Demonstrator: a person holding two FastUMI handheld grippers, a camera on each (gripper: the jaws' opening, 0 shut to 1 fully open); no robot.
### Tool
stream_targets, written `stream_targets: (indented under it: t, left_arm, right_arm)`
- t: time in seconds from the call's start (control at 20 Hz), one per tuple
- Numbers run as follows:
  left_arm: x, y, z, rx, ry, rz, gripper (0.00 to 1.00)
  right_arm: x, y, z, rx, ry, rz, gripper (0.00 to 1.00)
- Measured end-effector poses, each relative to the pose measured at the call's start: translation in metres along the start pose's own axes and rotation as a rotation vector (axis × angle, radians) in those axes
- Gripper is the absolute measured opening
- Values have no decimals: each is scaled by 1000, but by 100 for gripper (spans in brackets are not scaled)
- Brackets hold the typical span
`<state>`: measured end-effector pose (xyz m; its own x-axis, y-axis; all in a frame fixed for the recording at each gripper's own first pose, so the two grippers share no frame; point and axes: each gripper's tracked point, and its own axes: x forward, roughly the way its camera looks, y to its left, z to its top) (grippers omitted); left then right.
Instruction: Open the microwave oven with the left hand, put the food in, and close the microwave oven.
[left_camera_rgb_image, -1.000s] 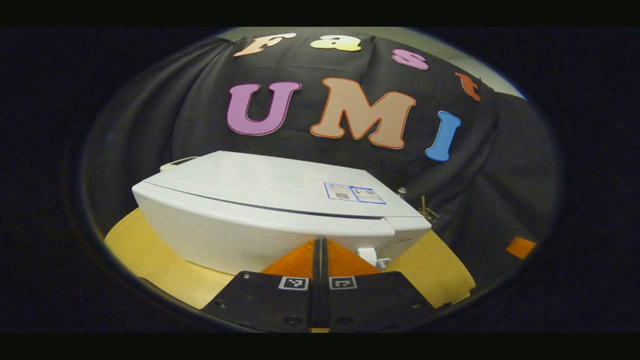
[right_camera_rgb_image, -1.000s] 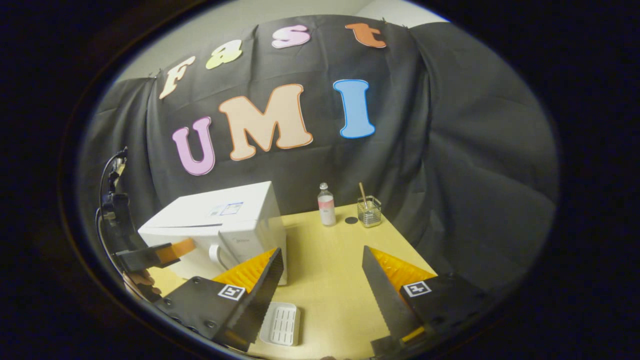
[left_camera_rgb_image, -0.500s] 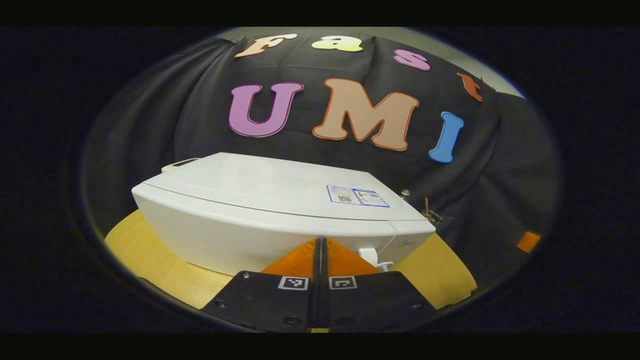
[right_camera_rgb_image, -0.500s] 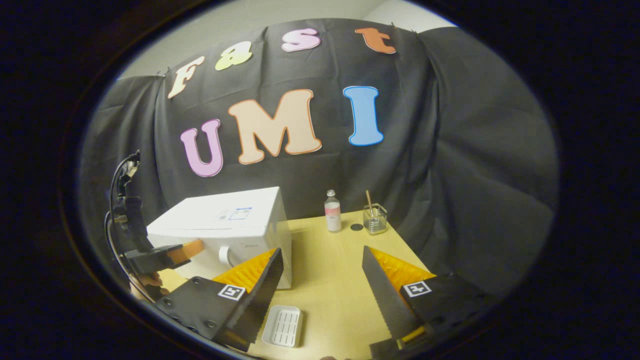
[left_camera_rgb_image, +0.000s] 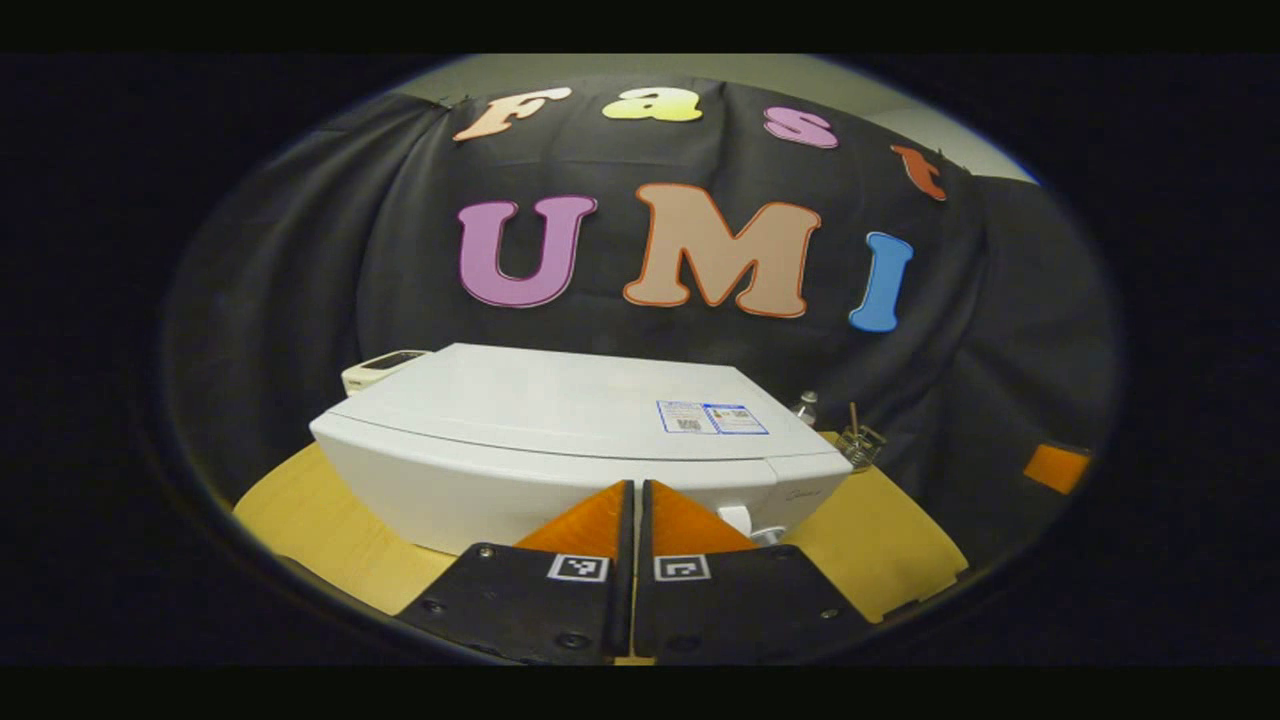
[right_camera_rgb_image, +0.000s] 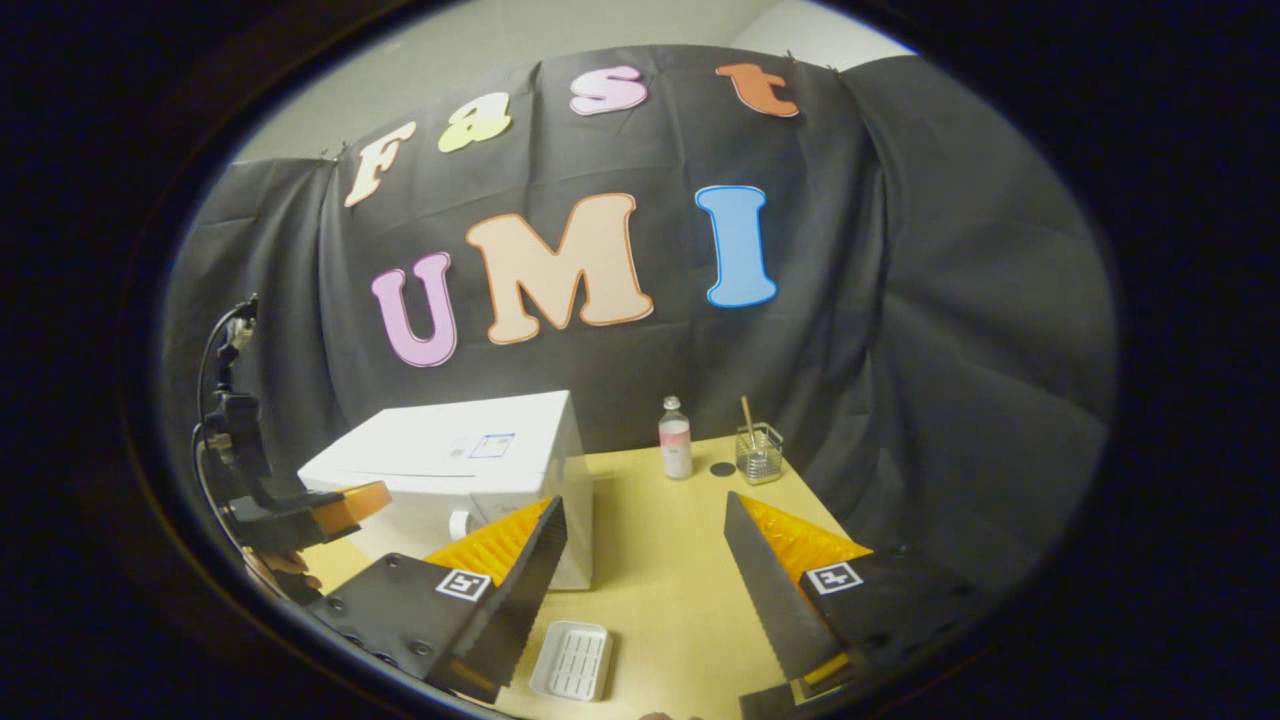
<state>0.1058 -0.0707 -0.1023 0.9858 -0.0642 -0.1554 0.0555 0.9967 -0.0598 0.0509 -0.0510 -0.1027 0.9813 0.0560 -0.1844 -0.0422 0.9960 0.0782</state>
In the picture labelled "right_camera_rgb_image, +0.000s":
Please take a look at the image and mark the black backdrop cloth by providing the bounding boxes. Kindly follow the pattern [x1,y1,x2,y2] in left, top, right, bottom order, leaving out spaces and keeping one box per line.
[160,45,1119,601]

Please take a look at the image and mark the white rectangular dish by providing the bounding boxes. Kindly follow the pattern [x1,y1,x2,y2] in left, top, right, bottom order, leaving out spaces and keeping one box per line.
[528,620,614,702]

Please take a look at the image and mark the small clear bottle pink label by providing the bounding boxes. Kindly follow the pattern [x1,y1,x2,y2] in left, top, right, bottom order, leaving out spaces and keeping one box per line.
[658,396,694,481]

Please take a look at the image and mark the white microwave oven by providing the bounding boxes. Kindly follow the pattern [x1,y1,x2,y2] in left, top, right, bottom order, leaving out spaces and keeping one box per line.
[297,390,595,591]

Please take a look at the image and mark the glass cup in wire holder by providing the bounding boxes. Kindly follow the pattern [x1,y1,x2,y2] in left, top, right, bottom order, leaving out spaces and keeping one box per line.
[735,422,785,486]

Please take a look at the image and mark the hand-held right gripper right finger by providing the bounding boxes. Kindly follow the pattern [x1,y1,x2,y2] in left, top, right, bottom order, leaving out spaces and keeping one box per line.
[722,490,986,696]

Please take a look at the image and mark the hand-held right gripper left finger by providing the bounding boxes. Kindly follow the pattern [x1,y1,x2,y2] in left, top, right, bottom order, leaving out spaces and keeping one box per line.
[305,495,569,704]

